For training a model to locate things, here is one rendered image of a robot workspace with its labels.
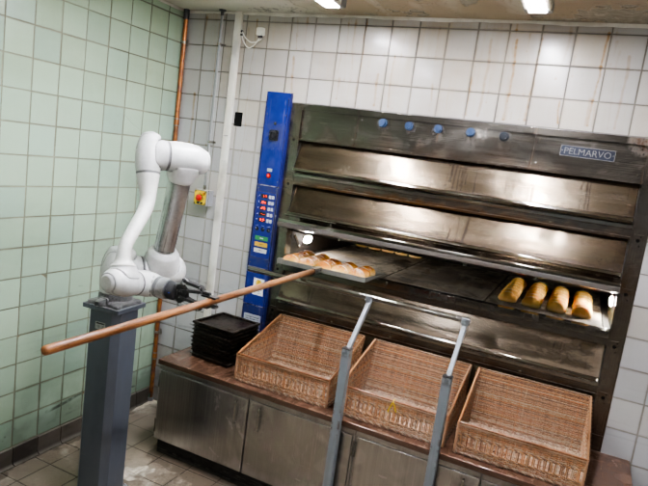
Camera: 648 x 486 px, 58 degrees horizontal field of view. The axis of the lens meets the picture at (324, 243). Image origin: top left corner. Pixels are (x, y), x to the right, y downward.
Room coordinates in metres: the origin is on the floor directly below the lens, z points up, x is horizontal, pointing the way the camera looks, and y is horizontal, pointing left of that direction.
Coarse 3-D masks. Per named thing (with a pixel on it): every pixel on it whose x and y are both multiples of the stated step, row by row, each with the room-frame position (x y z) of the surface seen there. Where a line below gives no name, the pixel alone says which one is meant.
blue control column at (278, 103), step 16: (272, 96) 3.49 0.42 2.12; (288, 96) 3.45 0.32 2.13; (272, 112) 3.49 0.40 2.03; (288, 112) 3.45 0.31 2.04; (272, 128) 3.48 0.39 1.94; (288, 128) 3.47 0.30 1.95; (272, 144) 3.48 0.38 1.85; (272, 160) 3.47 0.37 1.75; (272, 176) 3.47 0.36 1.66; (256, 192) 3.51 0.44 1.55; (272, 192) 3.46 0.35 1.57; (272, 240) 3.45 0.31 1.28; (272, 256) 3.46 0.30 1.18; (256, 304) 3.47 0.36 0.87
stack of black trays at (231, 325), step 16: (208, 320) 3.30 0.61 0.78; (224, 320) 3.34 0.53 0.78; (240, 320) 3.38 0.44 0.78; (192, 336) 3.22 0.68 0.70; (208, 336) 3.17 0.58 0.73; (224, 336) 3.12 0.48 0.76; (240, 336) 3.18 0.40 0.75; (192, 352) 3.21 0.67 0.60; (208, 352) 3.17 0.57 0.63; (224, 352) 3.12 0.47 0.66
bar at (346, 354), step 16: (256, 272) 3.09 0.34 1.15; (272, 272) 3.05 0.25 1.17; (336, 288) 2.90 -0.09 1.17; (368, 304) 2.81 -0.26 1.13; (400, 304) 2.76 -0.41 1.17; (464, 320) 2.62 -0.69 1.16; (352, 336) 2.68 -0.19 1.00; (448, 368) 2.47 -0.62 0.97; (448, 384) 2.42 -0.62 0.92; (336, 400) 2.62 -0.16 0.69; (448, 400) 2.45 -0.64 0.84; (336, 416) 2.61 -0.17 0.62; (336, 432) 2.61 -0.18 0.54; (336, 448) 2.61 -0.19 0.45; (432, 448) 2.42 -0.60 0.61; (432, 464) 2.42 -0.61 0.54; (432, 480) 2.41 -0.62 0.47
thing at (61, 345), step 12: (288, 276) 2.84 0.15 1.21; (300, 276) 2.93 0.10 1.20; (252, 288) 2.51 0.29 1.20; (264, 288) 2.62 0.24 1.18; (204, 300) 2.21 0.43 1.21; (216, 300) 2.26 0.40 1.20; (168, 312) 2.00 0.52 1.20; (180, 312) 2.06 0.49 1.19; (120, 324) 1.80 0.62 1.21; (132, 324) 1.84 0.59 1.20; (144, 324) 1.89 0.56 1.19; (84, 336) 1.66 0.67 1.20; (96, 336) 1.70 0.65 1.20; (108, 336) 1.74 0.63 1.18; (48, 348) 1.54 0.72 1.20; (60, 348) 1.57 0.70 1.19
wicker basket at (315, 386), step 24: (264, 336) 3.22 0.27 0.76; (288, 336) 3.33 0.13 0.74; (336, 336) 3.24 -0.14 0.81; (360, 336) 3.19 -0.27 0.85; (240, 360) 2.95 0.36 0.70; (264, 360) 2.90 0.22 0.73; (312, 360) 3.23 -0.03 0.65; (336, 360) 3.19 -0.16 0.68; (264, 384) 2.89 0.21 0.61; (288, 384) 2.84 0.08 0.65; (312, 384) 2.79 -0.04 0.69; (336, 384) 2.84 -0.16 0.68
